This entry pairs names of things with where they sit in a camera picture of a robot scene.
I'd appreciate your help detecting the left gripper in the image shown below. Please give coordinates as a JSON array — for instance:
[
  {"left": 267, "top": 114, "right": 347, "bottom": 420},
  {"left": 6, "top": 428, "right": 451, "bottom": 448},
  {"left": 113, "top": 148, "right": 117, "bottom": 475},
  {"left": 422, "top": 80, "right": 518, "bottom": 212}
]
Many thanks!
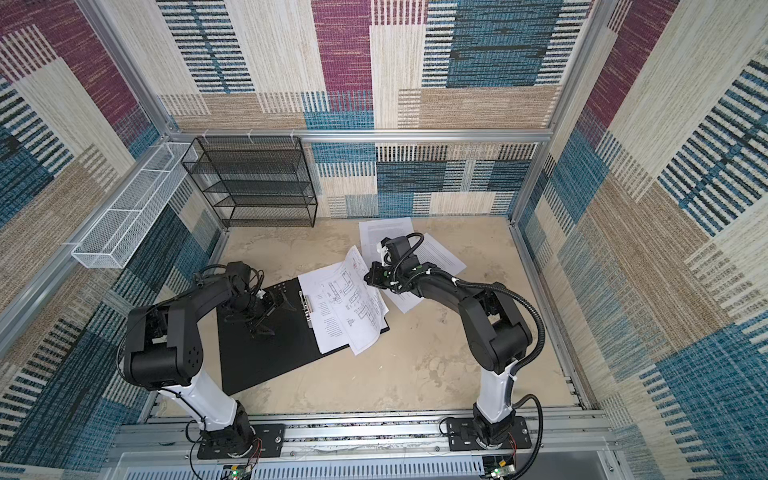
[{"left": 225, "top": 289, "right": 296, "bottom": 337}]

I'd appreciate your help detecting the diagram sheet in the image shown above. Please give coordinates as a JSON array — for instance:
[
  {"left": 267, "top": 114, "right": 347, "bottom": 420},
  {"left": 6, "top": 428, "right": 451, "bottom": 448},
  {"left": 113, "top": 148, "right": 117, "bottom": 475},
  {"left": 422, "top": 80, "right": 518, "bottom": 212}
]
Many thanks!
[{"left": 322, "top": 246, "right": 387, "bottom": 355}]

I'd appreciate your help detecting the red folder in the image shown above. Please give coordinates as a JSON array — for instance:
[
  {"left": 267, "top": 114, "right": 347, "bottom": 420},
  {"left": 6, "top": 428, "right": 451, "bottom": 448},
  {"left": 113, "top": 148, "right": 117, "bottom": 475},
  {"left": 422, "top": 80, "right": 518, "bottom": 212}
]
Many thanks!
[{"left": 215, "top": 277, "right": 391, "bottom": 397}]

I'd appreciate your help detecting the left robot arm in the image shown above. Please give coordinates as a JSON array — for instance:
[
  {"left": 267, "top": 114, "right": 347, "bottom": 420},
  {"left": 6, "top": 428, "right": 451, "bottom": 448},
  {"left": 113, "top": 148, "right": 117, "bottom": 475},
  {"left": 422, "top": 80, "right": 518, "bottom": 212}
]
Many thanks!
[{"left": 116, "top": 262, "right": 295, "bottom": 458}]

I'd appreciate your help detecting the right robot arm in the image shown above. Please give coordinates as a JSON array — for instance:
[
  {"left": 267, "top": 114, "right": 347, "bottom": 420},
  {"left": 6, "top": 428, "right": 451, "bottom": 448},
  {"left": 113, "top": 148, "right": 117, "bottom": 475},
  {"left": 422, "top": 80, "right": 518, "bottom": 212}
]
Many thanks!
[{"left": 364, "top": 232, "right": 546, "bottom": 448}]

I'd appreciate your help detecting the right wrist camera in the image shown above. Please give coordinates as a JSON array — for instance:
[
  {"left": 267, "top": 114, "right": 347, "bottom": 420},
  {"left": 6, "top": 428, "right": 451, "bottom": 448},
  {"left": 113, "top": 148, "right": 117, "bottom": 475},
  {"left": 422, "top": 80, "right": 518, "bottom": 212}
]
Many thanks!
[{"left": 380, "top": 234, "right": 413, "bottom": 266}]

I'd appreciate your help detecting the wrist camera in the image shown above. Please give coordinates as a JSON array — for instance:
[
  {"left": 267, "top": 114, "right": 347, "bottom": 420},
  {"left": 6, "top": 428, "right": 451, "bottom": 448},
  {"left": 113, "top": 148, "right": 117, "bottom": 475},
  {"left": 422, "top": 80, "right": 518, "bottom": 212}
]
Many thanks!
[
  {"left": 225, "top": 261, "right": 252, "bottom": 295},
  {"left": 380, "top": 234, "right": 413, "bottom": 266}
]

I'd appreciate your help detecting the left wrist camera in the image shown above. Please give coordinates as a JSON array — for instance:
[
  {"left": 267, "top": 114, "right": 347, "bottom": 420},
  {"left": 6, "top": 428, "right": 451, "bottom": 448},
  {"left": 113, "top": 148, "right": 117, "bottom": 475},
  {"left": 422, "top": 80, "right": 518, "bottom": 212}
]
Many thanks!
[{"left": 225, "top": 261, "right": 252, "bottom": 295}]

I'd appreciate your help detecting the black wire shelf rack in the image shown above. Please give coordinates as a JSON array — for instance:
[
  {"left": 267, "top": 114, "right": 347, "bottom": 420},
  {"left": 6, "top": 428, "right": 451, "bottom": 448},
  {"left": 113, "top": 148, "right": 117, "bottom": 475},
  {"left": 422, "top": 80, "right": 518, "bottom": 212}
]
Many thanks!
[{"left": 181, "top": 136, "right": 318, "bottom": 228}]

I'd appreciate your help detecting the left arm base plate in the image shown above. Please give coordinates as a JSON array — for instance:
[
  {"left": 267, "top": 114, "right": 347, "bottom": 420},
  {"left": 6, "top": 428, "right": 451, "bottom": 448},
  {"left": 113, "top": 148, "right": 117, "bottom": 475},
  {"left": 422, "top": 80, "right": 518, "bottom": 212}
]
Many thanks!
[{"left": 196, "top": 424, "right": 286, "bottom": 461}]

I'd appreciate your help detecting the white mesh wall basket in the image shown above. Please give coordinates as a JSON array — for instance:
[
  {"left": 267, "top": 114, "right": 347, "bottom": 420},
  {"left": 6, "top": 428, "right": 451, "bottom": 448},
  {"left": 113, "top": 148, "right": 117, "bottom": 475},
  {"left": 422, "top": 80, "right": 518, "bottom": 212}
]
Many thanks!
[{"left": 72, "top": 142, "right": 189, "bottom": 269}]

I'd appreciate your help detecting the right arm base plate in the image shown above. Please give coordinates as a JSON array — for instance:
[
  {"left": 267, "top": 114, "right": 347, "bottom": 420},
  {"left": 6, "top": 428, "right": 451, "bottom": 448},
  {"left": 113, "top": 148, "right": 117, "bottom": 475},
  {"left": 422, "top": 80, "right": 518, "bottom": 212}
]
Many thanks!
[{"left": 438, "top": 416, "right": 533, "bottom": 451}]

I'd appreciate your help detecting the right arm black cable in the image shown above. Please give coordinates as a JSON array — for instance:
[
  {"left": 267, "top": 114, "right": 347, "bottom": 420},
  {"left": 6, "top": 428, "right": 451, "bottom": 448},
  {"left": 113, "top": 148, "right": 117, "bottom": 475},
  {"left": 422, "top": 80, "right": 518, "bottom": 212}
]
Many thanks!
[{"left": 455, "top": 278, "right": 547, "bottom": 480}]

